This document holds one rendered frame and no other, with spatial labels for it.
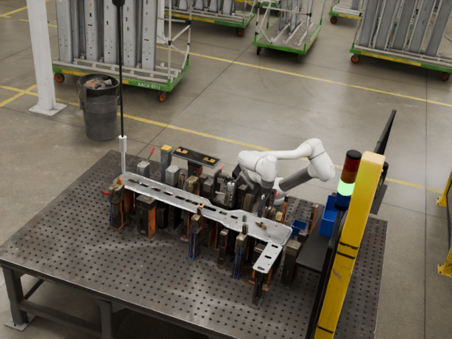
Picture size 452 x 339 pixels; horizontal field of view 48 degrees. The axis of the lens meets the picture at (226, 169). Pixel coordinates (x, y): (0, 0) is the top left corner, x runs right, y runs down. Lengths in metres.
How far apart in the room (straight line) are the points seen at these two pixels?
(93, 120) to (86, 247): 2.81
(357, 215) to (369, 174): 0.24
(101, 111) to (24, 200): 1.46
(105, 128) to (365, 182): 4.39
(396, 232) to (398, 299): 0.97
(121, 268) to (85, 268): 0.24
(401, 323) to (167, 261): 2.04
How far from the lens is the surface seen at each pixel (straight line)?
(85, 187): 4.37
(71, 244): 3.81
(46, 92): 7.14
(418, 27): 10.16
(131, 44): 7.76
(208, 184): 3.70
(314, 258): 3.27
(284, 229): 3.50
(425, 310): 4.76
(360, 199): 2.51
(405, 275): 5.02
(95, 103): 6.17
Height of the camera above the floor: 3.14
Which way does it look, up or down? 32 degrees down
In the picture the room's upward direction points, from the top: 6 degrees clockwise
